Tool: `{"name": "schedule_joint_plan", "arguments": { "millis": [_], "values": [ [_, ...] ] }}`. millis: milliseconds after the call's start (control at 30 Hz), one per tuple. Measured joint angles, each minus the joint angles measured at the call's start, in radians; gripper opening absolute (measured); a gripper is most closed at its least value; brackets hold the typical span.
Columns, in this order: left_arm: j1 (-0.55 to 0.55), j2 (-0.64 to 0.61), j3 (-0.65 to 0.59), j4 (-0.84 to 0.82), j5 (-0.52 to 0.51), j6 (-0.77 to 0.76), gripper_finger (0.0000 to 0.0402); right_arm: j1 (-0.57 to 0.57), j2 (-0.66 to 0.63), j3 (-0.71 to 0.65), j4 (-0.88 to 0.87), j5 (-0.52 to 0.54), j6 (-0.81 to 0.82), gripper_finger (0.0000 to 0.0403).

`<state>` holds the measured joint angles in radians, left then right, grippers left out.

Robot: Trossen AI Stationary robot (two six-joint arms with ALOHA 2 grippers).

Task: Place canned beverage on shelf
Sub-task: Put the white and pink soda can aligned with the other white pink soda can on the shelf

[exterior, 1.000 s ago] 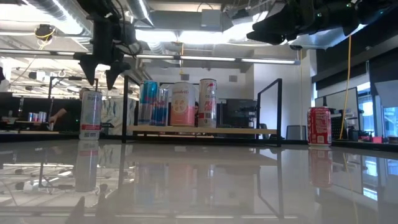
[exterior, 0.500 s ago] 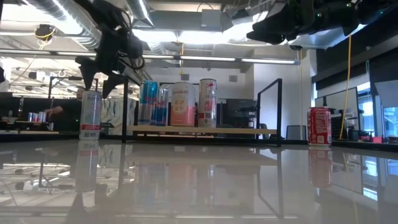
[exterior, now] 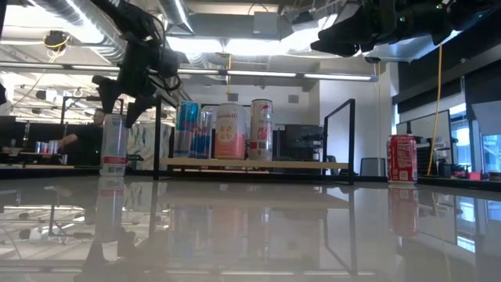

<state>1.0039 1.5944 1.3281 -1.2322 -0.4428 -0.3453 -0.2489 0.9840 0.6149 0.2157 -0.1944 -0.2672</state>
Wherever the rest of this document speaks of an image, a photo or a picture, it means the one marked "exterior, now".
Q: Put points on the distant silver can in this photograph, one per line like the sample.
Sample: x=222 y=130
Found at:
x=53 y=147
x=45 y=147
x=38 y=147

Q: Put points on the red Coca-Cola can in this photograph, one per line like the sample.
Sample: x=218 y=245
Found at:
x=402 y=158

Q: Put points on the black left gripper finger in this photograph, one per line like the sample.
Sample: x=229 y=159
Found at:
x=107 y=90
x=139 y=103

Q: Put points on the blue silver Red Bull can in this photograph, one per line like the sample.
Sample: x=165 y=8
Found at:
x=205 y=135
x=186 y=129

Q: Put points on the grey waste bin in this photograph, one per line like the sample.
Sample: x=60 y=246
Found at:
x=372 y=167

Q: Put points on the long ceiling light tube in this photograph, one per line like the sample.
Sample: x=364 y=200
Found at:
x=58 y=66
x=258 y=73
x=340 y=77

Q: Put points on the small red object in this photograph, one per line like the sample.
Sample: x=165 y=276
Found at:
x=475 y=176

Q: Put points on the white pink Spindrift can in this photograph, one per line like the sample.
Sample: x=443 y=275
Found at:
x=231 y=133

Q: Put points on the black machine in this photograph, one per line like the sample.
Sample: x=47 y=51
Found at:
x=301 y=143

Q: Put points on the background computer monitor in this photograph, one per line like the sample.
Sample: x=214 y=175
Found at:
x=426 y=129

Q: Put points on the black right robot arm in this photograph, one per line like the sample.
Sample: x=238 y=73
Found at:
x=477 y=11

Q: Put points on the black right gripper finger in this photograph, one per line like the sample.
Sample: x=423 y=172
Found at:
x=346 y=31
x=336 y=48

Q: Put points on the person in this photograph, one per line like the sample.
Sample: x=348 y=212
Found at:
x=84 y=145

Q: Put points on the black pegboard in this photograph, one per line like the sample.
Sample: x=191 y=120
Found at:
x=423 y=160

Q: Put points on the wooden shelf black metal frame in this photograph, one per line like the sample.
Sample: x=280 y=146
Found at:
x=297 y=165

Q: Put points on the silver ceiling duct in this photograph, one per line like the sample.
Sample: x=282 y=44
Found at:
x=78 y=23

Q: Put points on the white Celsius can black lid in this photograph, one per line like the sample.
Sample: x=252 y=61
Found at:
x=114 y=149
x=261 y=129

